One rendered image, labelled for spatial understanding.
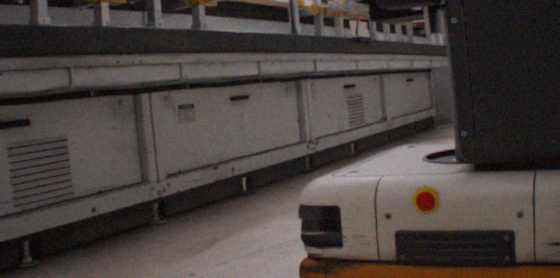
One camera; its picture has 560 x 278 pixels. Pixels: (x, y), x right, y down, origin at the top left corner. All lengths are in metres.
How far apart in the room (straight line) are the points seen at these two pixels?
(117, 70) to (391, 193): 1.07
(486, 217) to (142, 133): 1.51
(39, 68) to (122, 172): 0.67
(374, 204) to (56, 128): 1.20
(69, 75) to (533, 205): 1.28
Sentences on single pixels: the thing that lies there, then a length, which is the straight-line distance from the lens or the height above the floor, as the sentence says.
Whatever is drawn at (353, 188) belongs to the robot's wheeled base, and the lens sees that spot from 1.22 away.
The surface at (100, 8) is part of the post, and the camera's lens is 1.92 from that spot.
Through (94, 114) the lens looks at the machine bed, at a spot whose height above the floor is 0.44.
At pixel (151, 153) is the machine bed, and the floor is 0.27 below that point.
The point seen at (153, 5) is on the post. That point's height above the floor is 0.78.
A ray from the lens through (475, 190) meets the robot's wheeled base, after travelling 1.14.
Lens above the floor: 0.47
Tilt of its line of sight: 3 degrees down
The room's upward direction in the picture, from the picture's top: 5 degrees counter-clockwise
